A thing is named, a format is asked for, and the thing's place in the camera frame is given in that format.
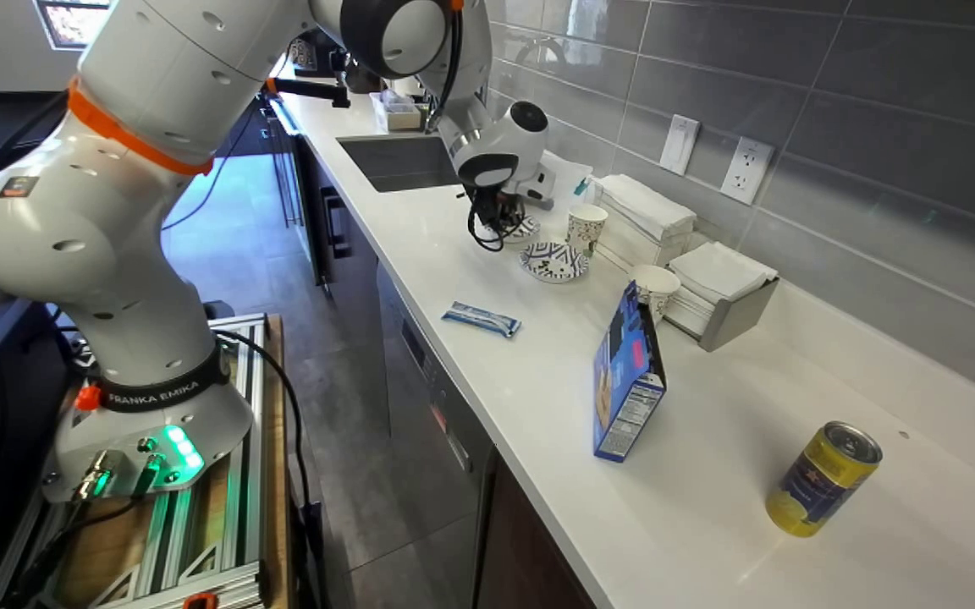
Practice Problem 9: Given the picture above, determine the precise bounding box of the robot base mount frame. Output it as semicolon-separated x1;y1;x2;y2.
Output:
0;314;297;609

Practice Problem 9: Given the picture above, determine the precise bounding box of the white napkin dispenser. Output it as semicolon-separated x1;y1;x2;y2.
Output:
594;172;697;264

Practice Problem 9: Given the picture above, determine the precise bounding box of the white wall switch plate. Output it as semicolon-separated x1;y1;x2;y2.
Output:
661;114;701;175

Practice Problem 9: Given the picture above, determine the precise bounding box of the white wall outlet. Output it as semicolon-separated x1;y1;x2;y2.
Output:
721;139;771;202

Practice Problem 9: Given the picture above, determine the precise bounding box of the steel napkin holder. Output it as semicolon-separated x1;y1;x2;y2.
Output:
662;244;777;351

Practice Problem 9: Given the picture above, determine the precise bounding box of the blue snack box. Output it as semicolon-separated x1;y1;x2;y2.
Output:
591;285;668;465

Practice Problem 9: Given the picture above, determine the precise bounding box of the yellow blue can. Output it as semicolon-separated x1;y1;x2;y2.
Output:
766;419;882;538

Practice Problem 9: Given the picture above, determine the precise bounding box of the blue white snack bar wrapper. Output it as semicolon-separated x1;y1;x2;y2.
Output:
444;303;520;338

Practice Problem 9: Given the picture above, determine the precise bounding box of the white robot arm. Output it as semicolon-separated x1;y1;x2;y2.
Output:
0;0;548;506

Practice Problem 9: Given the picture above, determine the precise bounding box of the patterned paper cup near box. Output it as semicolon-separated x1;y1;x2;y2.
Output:
631;264;680;323

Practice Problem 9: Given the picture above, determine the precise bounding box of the black countertop sink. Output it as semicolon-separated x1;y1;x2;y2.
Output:
343;135;458;193

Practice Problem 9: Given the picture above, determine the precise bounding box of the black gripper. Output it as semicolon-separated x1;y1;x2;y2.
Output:
458;154;517;227

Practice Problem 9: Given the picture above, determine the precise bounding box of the patterned paper cup near bowls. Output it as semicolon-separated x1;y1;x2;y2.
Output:
565;202;608;256

